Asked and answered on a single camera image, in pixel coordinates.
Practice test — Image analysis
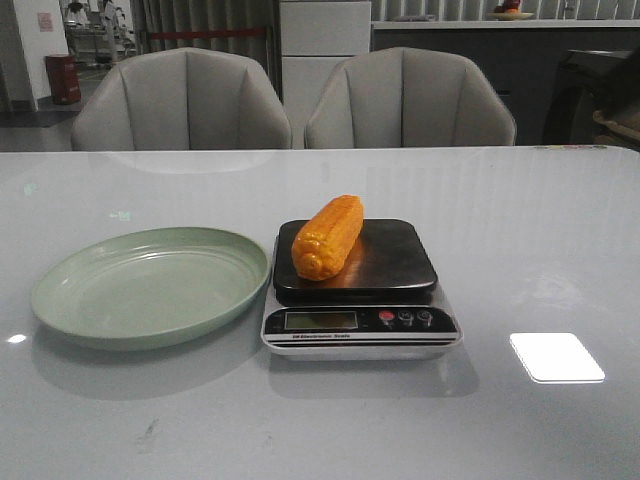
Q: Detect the white drawer cabinet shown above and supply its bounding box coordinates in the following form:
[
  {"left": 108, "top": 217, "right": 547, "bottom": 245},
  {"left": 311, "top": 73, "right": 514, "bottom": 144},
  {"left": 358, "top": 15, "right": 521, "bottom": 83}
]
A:
[{"left": 279, "top": 1, "right": 372, "bottom": 149}]

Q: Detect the left grey upholstered chair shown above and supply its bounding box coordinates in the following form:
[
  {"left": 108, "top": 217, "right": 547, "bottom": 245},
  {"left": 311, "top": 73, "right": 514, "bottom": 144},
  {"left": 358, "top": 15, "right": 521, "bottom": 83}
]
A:
[{"left": 71, "top": 47, "right": 292, "bottom": 151}]

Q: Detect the right grey upholstered chair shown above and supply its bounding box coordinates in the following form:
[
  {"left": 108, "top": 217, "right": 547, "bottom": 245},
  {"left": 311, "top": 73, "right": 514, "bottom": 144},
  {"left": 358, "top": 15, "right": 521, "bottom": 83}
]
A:
[{"left": 304, "top": 47, "right": 517, "bottom": 149}]

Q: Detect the silver black kitchen scale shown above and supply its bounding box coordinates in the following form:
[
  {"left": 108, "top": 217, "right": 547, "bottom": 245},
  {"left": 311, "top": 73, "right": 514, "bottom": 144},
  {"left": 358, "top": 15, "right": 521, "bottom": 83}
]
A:
[{"left": 261, "top": 219, "right": 463, "bottom": 361}]

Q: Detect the grey upholstered chair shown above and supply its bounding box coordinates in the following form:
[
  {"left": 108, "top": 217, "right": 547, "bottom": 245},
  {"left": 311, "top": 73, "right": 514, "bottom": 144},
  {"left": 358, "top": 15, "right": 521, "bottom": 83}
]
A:
[
  {"left": 71, "top": 47, "right": 292, "bottom": 151},
  {"left": 304, "top": 47, "right": 517, "bottom": 149}
]

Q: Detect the orange toy corn cob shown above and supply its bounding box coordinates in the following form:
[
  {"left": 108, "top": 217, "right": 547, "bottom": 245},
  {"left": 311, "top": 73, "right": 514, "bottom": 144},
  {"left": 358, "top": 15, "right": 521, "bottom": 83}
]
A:
[{"left": 291, "top": 195, "right": 364, "bottom": 281}]

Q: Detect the red trash bin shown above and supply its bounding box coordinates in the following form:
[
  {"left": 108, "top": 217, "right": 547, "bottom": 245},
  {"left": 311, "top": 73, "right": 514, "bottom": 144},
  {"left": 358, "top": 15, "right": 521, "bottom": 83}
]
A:
[{"left": 45, "top": 54, "right": 81, "bottom": 105}]

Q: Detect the dark grey counter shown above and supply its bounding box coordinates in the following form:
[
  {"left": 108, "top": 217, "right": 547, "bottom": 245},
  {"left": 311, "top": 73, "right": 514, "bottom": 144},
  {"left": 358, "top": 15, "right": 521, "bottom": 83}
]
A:
[{"left": 371, "top": 20, "right": 639, "bottom": 145}]

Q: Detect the dark appliance at right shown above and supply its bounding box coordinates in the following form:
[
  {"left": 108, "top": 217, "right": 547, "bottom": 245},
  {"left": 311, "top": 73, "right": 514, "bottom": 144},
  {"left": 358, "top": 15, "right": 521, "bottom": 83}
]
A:
[{"left": 542, "top": 49, "right": 639, "bottom": 145}]

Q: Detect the light green plate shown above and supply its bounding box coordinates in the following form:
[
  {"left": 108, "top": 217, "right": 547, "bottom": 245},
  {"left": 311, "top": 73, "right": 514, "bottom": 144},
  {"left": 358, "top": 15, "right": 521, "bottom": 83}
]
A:
[{"left": 31, "top": 227, "right": 270, "bottom": 351}]

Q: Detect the tan cushion at right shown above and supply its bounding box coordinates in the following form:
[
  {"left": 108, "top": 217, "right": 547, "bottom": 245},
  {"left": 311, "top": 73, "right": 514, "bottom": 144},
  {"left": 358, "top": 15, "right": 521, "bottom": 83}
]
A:
[{"left": 592, "top": 109, "right": 639, "bottom": 151}]

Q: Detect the fruit bowl on counter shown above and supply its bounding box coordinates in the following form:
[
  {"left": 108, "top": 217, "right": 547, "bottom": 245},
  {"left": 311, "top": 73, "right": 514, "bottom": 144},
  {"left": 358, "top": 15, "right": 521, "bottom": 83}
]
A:
[{"left": 488, "top": 0, "right": 533, "bottom": 21}]

